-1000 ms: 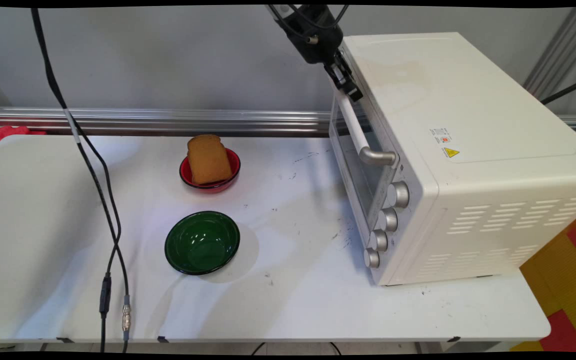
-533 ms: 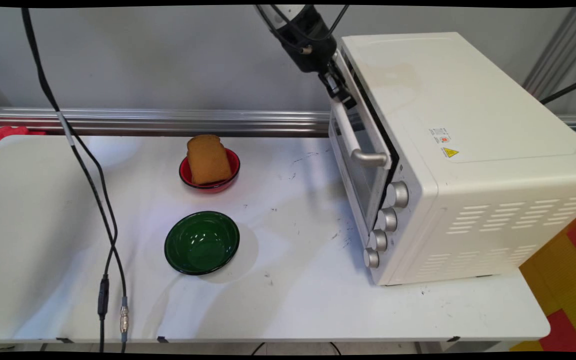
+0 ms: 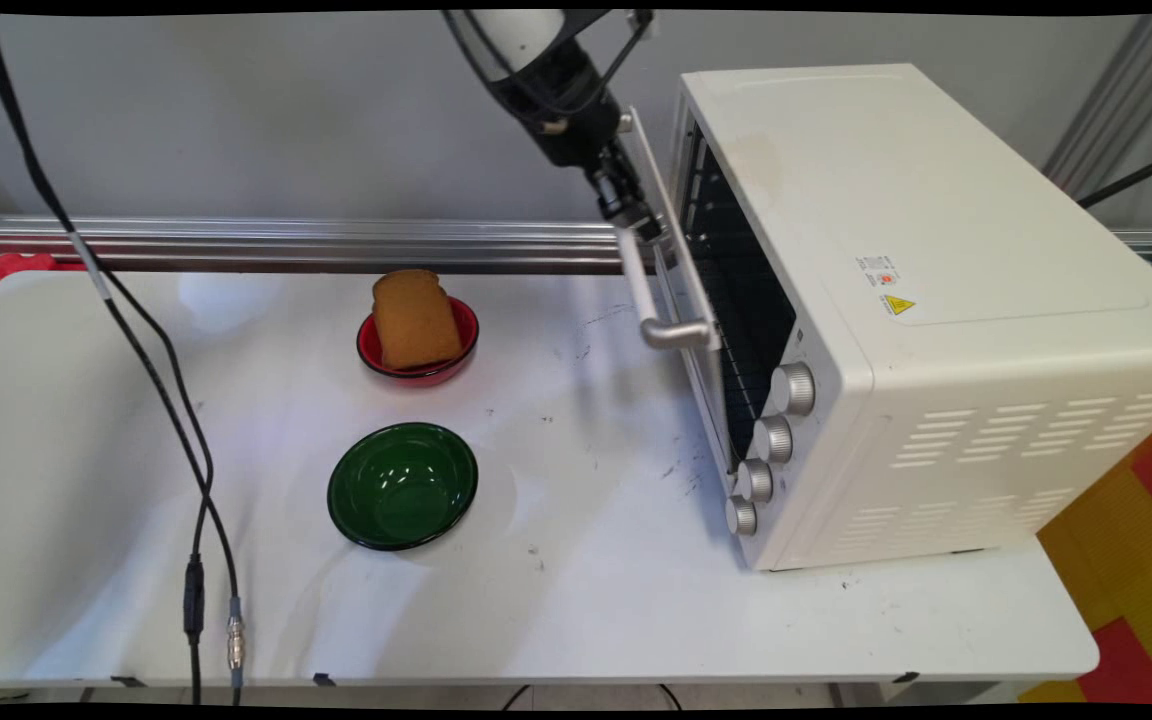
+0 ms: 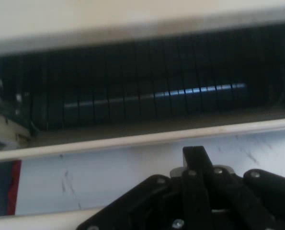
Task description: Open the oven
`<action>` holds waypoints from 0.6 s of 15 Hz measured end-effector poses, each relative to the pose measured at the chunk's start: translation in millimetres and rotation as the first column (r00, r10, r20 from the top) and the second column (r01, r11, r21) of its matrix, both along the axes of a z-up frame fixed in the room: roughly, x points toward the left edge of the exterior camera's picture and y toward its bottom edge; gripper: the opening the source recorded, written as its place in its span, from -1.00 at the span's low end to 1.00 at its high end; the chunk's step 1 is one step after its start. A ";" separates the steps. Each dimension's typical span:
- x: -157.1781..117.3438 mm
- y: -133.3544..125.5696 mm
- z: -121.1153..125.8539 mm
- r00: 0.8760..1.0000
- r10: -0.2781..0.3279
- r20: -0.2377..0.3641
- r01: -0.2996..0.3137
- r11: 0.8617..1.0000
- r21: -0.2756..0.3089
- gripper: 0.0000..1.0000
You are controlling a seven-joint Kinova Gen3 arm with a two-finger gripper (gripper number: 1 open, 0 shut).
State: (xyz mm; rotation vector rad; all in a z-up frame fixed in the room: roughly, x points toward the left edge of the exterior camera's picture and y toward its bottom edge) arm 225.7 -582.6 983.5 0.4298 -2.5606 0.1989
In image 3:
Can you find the green bowl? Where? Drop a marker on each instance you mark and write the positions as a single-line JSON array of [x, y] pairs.
[[401, 487]]

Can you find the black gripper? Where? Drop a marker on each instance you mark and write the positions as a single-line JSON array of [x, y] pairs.
[[561, 110]]

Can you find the horizontal aluminium rail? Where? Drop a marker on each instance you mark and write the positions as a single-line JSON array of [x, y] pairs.
[[286, 240]]

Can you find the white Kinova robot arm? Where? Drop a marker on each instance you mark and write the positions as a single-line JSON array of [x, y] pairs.
[[521, 35]]

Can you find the upright aluminium profile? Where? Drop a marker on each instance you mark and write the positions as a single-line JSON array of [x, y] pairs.
[[1126, 100]]

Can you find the large silver oven knob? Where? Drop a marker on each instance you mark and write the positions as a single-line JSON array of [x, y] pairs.
[[795, 389]]

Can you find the brown toast slice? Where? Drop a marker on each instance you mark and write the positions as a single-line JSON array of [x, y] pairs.
[[416, 320]]

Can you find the black tape piece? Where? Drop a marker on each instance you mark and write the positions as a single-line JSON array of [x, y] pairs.
[[324, 679], [904, 678]]

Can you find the red cloth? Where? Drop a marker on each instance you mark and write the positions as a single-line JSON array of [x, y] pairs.
[[6, 272]]

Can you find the red bowl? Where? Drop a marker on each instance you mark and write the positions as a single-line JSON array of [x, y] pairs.
[[371, 352]]

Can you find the white toaster oven body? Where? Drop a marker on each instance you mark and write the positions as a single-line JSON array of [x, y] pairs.
[[936, 300]]

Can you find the oven warning sticker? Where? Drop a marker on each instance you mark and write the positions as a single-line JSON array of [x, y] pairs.
[[886, 285]]

